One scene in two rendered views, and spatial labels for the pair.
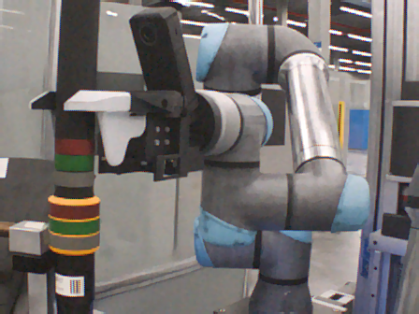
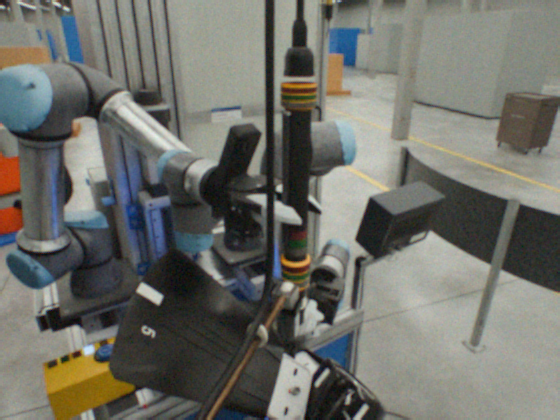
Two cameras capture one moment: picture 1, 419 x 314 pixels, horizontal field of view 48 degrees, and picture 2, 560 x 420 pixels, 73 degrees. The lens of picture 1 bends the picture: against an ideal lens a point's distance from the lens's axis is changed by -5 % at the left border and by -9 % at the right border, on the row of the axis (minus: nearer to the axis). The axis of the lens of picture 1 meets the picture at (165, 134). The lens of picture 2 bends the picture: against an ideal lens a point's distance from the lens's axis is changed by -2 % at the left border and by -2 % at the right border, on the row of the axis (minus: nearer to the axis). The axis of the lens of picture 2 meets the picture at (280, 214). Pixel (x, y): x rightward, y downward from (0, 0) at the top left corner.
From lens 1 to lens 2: 0.67 m
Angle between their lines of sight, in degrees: 78
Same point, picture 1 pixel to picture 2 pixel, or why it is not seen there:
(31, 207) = (202, 297)
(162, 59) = (246, 157)
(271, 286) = (99, 269)
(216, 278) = not seen: outside the picture
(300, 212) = not seen: hidden behind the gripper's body
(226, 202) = (208, 222)
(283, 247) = (99, 237)
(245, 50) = (72, 96)
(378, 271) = (157, 221)
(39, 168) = (165, 271)
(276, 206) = not seen: hidden behind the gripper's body
